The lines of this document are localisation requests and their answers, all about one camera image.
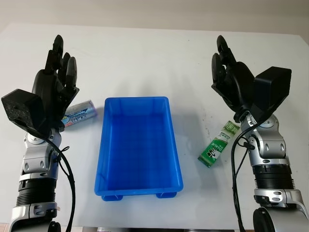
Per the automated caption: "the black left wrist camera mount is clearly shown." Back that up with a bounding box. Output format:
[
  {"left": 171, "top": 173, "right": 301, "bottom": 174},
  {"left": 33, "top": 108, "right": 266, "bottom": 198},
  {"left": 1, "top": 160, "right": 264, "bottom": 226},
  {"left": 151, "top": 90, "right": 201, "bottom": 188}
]
[{"left": 1, "top": 88, "right": 49, "bottom": 135}]

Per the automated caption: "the green toothpaste box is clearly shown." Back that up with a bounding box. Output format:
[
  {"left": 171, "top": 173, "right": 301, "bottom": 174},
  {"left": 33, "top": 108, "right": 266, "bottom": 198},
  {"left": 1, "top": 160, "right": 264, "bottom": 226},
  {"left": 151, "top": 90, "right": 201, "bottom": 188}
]
[{"left": 197, "top": 120, "right": 241, "bottom": 169}]

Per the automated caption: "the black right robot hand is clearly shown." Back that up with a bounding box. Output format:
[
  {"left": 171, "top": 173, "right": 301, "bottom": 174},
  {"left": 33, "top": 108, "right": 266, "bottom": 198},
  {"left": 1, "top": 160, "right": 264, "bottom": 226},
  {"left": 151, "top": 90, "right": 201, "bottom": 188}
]
[{"left": 211, "top": 35, "right": 256, "bottom": 116}]

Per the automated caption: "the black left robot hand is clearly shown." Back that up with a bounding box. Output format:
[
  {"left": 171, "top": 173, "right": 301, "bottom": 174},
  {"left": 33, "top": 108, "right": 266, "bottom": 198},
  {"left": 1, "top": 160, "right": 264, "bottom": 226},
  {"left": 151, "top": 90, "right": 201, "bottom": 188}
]
[{"left": 32, "top": 35, "right": 80, "bottom": 133}]

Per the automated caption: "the purple white bag roll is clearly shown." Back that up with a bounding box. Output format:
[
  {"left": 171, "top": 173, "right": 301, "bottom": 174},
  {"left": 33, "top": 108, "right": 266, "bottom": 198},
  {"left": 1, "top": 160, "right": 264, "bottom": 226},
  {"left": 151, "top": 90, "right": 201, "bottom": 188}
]
[{"left": 60, "top": 99, "right": 98, "bottom": 129}]

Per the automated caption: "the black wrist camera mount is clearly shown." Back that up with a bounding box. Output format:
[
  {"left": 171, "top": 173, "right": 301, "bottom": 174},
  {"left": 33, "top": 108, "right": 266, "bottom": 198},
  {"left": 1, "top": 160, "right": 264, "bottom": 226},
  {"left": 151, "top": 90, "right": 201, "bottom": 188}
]
[
  {"left": 1, "top": 88, "right": 49, "bottom": 135},
  {"left": 245, "top": 66, "right": 292, "bottom": 121}
]

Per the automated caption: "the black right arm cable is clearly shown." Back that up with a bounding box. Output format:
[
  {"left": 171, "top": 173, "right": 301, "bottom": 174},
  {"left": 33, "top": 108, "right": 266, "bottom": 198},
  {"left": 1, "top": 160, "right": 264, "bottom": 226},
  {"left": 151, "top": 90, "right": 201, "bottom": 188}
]
[{"left": 230, "top": 116, "right": 264, "bottom": 232}]

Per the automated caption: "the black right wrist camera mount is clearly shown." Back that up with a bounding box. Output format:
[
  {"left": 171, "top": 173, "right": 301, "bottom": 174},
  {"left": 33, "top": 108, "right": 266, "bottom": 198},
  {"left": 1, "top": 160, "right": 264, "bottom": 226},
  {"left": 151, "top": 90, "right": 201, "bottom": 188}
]
[{"left": 245, "top": 66, "right": 292, "bottom": 121}]

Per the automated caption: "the blue plastic tray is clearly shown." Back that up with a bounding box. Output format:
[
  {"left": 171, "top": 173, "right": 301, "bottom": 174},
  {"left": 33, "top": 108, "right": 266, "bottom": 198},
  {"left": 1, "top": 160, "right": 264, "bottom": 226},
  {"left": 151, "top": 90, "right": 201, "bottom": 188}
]
[{"left": 93, "top": 96, "right": 184, "bottom": 202}]

